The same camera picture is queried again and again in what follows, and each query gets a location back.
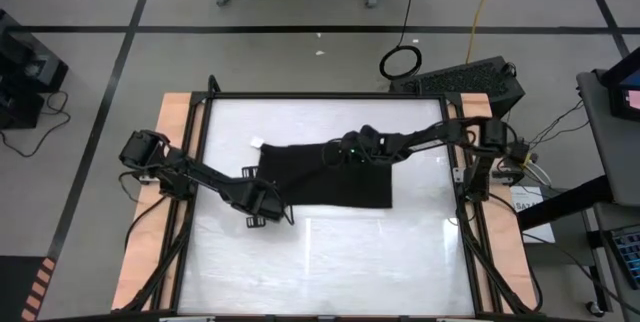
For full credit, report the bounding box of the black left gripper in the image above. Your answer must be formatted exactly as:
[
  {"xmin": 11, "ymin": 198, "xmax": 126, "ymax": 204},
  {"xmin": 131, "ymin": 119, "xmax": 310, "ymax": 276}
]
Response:
[{"xmin": 227, "ymin": 164, "xmax": 290, "ymax": 230}]

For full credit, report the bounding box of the black towel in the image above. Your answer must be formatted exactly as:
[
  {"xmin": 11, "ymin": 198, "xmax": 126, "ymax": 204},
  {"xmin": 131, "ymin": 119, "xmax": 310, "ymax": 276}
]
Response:
[{"xmin": 249, "ymin": 136, "xmax": 394, "ymax": 210}]

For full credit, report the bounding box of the light wooden mounting board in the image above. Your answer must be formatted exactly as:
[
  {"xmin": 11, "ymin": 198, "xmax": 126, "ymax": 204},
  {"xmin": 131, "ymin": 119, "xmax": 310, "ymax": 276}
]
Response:
[
  {"xmin": 110, "ymin": 92, "xmax": 207, "ymax": 312},
  {"xmin": 447, "ymin": 92, "xmax": 539, "ymax": 313}
]

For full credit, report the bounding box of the black computer tower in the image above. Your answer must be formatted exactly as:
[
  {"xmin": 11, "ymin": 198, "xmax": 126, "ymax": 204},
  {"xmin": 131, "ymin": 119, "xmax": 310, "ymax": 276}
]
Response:
[{"xmin": 388, "ymin": 55, "xmax": 526, "ymax": 124}]

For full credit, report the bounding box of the small black hub box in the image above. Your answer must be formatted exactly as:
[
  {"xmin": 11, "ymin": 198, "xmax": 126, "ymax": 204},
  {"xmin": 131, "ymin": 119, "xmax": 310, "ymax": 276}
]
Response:
[{"xmin": 507, "ymin": 140, "xmax": 540, "ymax": 164}]

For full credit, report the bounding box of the white paper sheet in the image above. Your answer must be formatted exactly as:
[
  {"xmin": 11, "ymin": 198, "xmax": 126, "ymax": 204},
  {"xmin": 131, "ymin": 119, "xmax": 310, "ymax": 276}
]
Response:
[{"xmin": 509, "ymin": 185, "xmax": 556, "ymax": 244}]

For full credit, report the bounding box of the black side table stand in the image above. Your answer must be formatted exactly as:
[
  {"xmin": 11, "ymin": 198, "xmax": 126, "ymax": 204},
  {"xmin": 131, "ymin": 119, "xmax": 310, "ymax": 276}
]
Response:
[{"xmin": 517, "ymin": 175, "xmax": 614, "ymax": 316}]

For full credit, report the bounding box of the black mat with orange stripes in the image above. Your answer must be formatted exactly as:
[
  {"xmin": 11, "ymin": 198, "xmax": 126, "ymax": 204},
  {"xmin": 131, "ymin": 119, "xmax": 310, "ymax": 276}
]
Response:
[{"xmin": 0, "ymin": 255, "xmax": 57, "ymax": 322}]

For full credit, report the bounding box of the grey side table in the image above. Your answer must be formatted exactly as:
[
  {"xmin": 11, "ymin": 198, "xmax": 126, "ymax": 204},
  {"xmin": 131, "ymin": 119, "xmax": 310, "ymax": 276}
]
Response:
[{"xmin": 575, "ymin": 69, "xmax": 640, "ymax": 208}]

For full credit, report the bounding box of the black monitor with lit screen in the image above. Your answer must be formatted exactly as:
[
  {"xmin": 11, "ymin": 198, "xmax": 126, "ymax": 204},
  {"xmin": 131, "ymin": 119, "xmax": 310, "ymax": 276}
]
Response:
[{"xmin": 597, "ymin": 46, "xmax": 640, "ymax": 123}]

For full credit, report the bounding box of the black equipment cart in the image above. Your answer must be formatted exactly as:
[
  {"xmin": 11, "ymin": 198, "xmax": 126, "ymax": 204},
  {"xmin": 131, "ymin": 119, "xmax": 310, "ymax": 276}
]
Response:
[{"xmin": 0, "ymin": 9, "xmax": 70, "ymax": 131}]

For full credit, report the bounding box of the black keyboard with blue keys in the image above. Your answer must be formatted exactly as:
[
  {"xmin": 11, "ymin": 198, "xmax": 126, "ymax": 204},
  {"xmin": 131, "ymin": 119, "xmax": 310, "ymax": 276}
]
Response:
[{"xmin": 607, "ymin": 226, "xmax": 640, "ymax": 291}]

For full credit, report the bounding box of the black metal table frame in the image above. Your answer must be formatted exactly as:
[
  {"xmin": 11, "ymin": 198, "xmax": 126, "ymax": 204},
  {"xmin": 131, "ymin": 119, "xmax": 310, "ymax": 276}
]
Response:
[{"xmin": 149, "ymin": 74, "xmax": 504, "ymax": 316}]

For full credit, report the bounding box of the black cable with coil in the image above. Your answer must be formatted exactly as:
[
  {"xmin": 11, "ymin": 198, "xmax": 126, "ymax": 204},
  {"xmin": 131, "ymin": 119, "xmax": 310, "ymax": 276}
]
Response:
[{"xmin": 378, "ymin": 0, "xmax": 424, "ymax": 82}]

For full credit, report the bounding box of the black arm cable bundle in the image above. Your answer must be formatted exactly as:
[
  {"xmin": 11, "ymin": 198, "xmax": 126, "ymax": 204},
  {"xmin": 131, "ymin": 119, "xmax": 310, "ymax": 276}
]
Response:
[
  {"xmin": 457, "ymin": 196, "xmax": 544, "ymax": 316},
  {"xmin": 117, "ymin": 194, "xmax": 196, "ymax": 313}
]

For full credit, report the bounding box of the yellow cable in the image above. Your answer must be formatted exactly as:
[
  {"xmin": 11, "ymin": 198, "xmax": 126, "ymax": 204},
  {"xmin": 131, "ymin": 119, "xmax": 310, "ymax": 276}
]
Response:
[{"xmin": 464, "ymin": 0, "xmax": 501, "ymax": 63}]

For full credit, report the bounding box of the thin black floor cable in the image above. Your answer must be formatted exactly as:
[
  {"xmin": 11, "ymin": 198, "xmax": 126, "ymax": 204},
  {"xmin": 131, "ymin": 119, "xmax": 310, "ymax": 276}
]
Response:
[{"xmin": 0, "ymin": 90, "xmax": 71, "ymax": 158}]

